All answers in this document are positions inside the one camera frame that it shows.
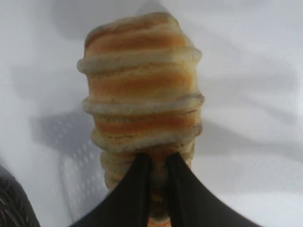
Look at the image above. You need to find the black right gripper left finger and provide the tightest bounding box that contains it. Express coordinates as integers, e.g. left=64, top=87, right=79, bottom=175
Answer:
left=70, top=153, right=152, bottom=227

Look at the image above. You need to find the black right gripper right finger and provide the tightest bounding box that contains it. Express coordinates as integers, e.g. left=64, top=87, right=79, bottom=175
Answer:
left=166, top=152, right=264, bottom=227

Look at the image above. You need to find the long striped bread loaf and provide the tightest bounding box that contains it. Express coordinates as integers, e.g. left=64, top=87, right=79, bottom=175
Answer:
left=76, top=11, right=205, bottom=227

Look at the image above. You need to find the dark brown wicker basket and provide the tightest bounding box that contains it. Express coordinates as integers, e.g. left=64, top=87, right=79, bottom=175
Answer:
left=0, top=165, right=41, bottom=227

